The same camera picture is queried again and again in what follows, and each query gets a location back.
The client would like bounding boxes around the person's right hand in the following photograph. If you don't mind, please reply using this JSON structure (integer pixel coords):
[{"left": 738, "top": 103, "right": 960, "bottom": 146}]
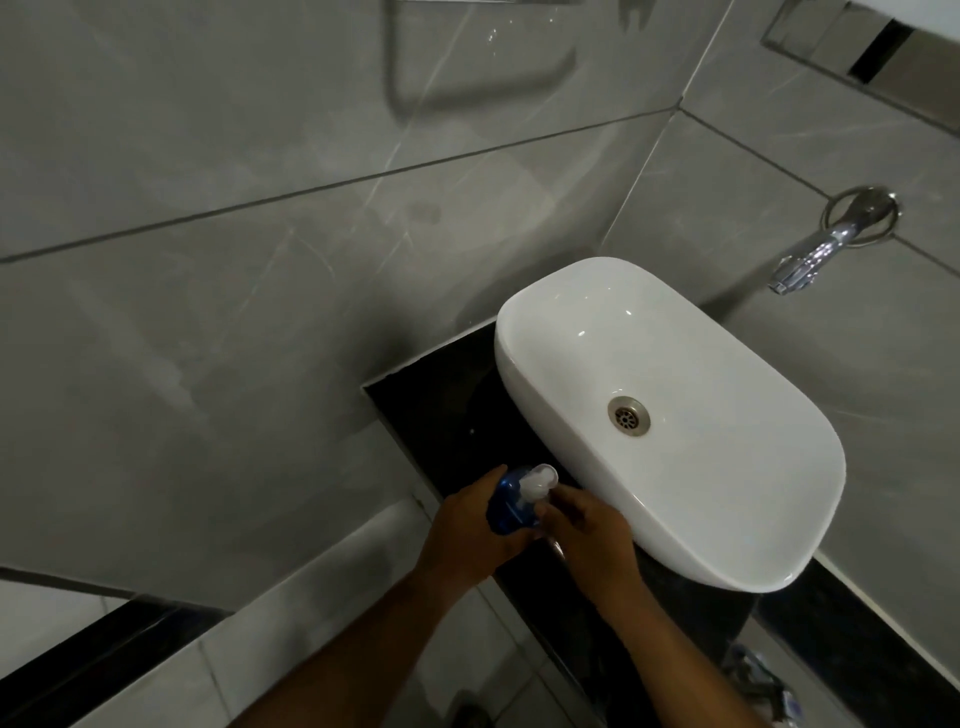
[{"left": 533, "top": 485, "right": 646, "bottom": 610}]

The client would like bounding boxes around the person's left hand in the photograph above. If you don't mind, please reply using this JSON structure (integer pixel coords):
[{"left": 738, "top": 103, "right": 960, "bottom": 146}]
[{"left": 413, "top": 464, "right": 543, "bottom": 597}]

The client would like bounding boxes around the blue pump soap bottle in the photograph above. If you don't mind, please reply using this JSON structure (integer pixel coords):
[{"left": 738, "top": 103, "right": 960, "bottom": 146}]
[{"left": 486, "top": 463, "right": 561, "bottom": 537}]

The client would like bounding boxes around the person's right forearm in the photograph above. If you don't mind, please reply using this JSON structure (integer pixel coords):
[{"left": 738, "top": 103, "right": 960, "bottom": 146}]
[{"left": 604, "top": 581, "right": 768, "bottom": 728}]

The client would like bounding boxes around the person's left forearm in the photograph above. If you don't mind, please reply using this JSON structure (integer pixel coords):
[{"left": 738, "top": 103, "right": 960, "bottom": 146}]
[{"left": 229, "top": 567, "right": 456, "bottom": 728}]

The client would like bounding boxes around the black stone counter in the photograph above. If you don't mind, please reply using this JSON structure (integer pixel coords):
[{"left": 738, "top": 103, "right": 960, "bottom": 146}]
[{"left": 363, "top": 318, "right": 960, "bottom": 728}]

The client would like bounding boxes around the metal basin drain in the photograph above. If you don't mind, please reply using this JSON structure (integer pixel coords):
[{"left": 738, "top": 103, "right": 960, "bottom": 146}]
[{"left": 607, "top": 396, "right": 652, "bottom": 435}]

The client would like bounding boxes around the white ceramic wash basin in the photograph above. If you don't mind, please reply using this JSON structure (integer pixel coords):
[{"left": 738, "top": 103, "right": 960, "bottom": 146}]
[{"left": 493, "top": 256, "right": 848, "bottom": 594}]

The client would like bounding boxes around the chrome valve under counter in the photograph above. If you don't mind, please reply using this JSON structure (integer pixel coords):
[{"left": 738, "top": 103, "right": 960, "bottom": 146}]
[{"left": 721, "top": 643, "right": 805, "bottom": 725}]

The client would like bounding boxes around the chrome wall faucet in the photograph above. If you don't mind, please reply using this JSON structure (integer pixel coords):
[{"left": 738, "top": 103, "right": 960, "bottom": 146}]
[{"left": 767, "top": 186, "right": 902, "bottom": 297}]

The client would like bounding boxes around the wall mirror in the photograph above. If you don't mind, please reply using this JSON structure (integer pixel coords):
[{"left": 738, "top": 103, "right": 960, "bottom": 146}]
[{"left": 761, "top": 0, "right": 960, "bottom": 135}]

